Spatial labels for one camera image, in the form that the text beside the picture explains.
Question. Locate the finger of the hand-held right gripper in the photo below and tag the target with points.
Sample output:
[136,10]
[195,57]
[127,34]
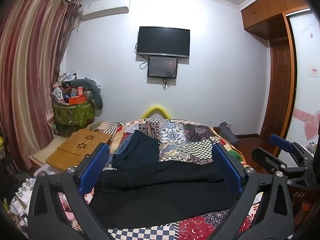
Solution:
[281,142]
[268,158]

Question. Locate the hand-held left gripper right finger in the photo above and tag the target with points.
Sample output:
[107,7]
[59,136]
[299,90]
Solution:
[227,166]

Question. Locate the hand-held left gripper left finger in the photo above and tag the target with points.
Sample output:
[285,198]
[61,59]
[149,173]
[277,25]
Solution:
[92,171]

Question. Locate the black pants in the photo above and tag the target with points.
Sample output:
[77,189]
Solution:
[162,195]

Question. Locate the bamboo lap desk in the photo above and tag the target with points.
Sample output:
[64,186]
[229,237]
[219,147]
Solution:
[75,146]

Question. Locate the dark grey bag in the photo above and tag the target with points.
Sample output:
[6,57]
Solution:
[228,131]

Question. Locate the blue jeans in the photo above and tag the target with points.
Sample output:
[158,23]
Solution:
[120,147]

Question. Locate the pink cloth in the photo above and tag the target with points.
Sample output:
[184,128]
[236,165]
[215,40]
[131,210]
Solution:
[66,206]

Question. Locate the patchwork printed blanket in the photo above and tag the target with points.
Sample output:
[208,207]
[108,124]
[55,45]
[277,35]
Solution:
[185,140]

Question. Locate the dark teal garment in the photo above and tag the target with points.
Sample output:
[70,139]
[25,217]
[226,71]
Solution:
[140,150]

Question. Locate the green fabric storage bag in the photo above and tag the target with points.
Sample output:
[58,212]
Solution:
[73,116]

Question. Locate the orange box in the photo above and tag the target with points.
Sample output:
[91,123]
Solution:
[77,100]

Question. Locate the grey neck pillow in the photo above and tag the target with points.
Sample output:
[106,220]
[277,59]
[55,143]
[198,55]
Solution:
[96,97]

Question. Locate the pile of papers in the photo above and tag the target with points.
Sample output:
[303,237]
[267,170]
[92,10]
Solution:
[22,200]

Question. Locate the yellow foam pad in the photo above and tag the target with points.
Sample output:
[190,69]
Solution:
[155,110]

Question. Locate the small black monitor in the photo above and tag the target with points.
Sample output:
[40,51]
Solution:
[162,66]

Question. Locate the striped red curtain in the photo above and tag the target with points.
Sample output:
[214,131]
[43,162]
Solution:
[27,67]

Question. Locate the wooden overhead cabinet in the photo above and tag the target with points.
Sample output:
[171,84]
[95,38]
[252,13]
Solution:
[267,10]

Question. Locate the white air conditioner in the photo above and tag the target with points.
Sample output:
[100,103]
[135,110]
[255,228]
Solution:
[105,7]

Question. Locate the white wall switch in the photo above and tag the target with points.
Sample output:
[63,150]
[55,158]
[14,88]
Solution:
[314,70]

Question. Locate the black wall television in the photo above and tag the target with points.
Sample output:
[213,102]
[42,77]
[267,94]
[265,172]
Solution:
[163,42]

